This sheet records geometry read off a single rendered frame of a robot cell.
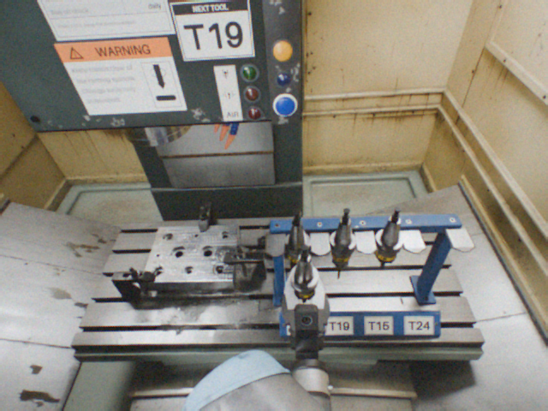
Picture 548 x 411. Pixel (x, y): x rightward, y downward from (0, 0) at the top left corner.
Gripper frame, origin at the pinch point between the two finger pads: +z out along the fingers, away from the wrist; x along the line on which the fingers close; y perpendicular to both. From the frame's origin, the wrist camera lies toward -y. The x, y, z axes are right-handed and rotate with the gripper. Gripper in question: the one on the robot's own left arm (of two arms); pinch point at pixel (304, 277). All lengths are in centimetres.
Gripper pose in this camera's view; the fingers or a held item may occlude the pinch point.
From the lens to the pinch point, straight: 82.2
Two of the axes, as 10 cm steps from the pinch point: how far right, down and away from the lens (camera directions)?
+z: 0.2, -7.3, 6.8
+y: 0.6, 6.8, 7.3
